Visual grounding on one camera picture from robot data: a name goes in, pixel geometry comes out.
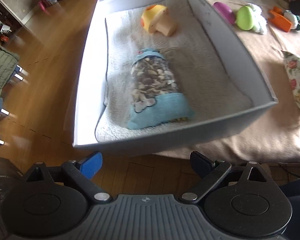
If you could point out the white plush lamb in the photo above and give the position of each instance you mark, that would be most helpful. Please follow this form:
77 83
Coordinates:
260 23

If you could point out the white cardboard box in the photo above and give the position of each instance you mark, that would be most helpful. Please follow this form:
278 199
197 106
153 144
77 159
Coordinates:
92 85

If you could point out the white towel in box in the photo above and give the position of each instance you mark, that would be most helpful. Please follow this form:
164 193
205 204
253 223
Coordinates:
192 58

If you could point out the green egg toy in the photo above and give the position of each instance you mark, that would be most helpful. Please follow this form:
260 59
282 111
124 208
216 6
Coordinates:
245 18

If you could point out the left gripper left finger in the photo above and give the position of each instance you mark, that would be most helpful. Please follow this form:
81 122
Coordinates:
79 174

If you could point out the floral fabric pillow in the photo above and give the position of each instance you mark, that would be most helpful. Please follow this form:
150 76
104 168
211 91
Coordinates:
292 66

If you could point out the blue herb sachet bag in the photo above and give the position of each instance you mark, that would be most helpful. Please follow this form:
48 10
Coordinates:
156 96

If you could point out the yellow mushroom toy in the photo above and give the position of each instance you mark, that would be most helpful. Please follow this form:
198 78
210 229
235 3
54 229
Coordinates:
155 18

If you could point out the orange plastic clip toy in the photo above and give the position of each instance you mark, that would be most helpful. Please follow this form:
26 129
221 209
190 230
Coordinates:
277 18

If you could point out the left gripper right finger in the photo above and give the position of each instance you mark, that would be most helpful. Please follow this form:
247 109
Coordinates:
211 173

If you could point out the purple egg toy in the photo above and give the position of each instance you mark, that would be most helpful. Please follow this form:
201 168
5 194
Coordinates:
225 11

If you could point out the white green radish plush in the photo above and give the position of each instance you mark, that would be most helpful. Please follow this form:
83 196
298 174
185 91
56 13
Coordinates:
294 19

